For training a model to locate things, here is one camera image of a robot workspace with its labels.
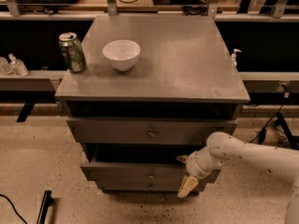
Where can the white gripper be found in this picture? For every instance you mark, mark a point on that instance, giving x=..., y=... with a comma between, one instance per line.
x=193, y=165

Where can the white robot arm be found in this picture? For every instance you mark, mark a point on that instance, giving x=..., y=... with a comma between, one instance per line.
x=222, y=149

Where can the grey top drawer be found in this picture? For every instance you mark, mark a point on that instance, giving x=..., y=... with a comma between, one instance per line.
x=147, y=131

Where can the black table leg right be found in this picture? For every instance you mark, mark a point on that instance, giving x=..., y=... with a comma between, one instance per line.
x=293, y=139

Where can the white pump bottle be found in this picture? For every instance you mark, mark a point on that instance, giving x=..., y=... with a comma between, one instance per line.
x=233, y=56

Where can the white ceramic bowl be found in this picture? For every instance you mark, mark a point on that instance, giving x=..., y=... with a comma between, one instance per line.
x=122, y=54

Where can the black stand foot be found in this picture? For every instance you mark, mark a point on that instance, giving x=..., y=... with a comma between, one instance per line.
x=45, y=204

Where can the green soda can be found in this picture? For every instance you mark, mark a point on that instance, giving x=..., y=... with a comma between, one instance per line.
x=72, y=52

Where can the clear bottle on shelf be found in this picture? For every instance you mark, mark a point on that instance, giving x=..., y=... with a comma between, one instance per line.
x=18, y=67

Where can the clear container on shelf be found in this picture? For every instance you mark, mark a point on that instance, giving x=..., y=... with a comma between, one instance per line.
x=4, y=66

